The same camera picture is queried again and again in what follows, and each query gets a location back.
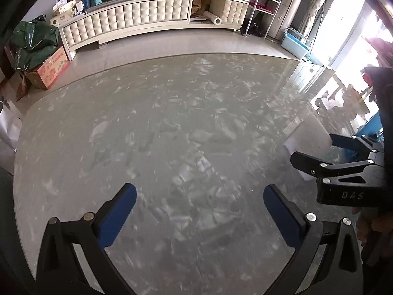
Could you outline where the white metal shelf rack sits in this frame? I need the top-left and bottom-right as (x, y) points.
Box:
(246, 0), (284, 39)

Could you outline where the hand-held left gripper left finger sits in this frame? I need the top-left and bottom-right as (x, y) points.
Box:
(36, 183), (138, 295)

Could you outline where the patterned curtain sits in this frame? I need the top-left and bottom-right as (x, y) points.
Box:
(299, 0), (338, 37)

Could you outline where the light blue plastic bin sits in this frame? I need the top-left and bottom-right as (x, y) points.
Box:
(281, 27), (313, 60)

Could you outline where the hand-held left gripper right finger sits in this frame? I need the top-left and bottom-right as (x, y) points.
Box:
(263, 184), (364, 295)

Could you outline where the printed cardboard box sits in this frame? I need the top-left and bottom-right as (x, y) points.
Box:
(26, 45), (70, 90)

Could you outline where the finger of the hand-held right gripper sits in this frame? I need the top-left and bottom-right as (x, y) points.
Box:
(290, 151), (377, 180)
(329, 133), (386, 157)

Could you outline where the dark green plastic bag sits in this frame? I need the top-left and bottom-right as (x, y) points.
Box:
(11, 20), (59, 71)

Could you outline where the white paper bag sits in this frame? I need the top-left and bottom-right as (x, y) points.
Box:
(0, 98), (23, 152)

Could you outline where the white tufted TV cabinet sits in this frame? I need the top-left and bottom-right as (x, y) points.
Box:
(58, 0), (251, 61)

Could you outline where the person's right hand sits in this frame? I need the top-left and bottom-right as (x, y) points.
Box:
(356, 207), (386, 248)

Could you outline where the white paper roll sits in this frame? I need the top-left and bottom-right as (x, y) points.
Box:
(205, 10), (222, 26)

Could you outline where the black bag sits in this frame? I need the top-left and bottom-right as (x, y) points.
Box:
(241, 12), (265, 36)

